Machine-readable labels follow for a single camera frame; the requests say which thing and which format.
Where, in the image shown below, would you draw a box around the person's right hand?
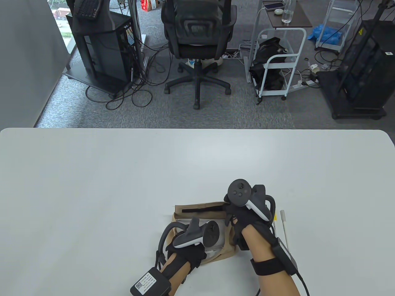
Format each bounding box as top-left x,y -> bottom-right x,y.
223,194 -> 276,244

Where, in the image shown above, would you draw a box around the person's left hand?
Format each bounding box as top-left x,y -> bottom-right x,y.
166,236 -> 208,271

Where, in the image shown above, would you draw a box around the grey hand controller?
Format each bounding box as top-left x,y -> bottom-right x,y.
227,179 -> 276,222
157,217 -> 220,261

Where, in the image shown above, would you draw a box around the beige fabric pencil pouch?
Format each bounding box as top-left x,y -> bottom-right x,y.
171,202 -> 239,264

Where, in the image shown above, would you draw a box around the green-tipped white twist pen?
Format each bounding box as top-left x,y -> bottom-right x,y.
280,210 -> 290,249

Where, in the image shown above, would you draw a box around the person's right forearm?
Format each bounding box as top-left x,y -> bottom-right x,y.
242,224 -> 301,296

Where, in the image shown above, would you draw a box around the person's left forearm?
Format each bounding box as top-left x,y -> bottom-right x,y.
159,250 -> 192,296

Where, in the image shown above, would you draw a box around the black left wrist box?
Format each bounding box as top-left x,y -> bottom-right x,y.
130,267 -> 171,296

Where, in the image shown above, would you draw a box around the black wrist box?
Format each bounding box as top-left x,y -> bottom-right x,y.
272,237 -> 299,275
130,267 -> 171,296

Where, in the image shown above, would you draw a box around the black right wrist box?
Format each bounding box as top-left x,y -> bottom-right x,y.
272,237 -> 299,275

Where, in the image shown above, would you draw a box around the black bag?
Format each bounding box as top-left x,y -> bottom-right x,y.
249,38 -> 292,91

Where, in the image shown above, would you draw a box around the white rolling cart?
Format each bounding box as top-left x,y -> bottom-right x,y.
247,28 -> 307,102

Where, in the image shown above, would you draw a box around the black office chair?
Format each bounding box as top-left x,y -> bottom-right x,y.
160,0 -> 238,110

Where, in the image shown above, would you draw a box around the black equipment rack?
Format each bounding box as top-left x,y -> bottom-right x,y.
318,0 -> 395,120

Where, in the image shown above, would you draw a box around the blue plastic bag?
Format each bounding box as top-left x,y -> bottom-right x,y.
307,24 -> 343,45

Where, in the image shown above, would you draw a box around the brown side table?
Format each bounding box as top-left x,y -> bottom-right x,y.
262,0 -> 313,30

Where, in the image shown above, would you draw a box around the clear water bottle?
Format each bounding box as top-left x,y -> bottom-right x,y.
281,0 -> 296,24

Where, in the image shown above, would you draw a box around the grey metal desk leg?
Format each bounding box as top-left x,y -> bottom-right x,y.
128,0 -> 146,82

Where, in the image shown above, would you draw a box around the black computer cart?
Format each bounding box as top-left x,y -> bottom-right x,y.
63,0 -> 139,99

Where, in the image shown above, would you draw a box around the black keyboard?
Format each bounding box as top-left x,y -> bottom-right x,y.
73,0 -> 104,20

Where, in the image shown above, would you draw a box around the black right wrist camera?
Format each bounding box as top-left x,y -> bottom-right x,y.
233,230 -> 251,251

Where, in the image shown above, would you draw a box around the black floor cables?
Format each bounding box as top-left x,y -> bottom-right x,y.
85,46 -> 173,111

